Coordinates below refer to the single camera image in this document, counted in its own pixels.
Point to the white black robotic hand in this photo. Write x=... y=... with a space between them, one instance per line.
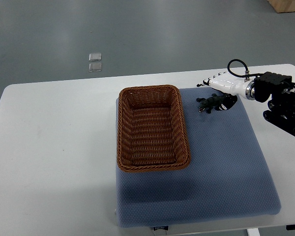
x=230 y=86

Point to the upper metal floor plate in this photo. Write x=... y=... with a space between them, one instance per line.
x=95 y=56

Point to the cardboard box corner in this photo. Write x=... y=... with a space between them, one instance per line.
x=283 y=6

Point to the brown wicker basket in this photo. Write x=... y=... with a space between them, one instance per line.
x=151 y=130

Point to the dark toy crocodile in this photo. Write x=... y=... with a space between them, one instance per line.
x=215 y=101

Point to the blue foam mat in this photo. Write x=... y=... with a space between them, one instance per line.
x=227 y=177

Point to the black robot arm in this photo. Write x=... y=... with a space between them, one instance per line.
x=279 y=93

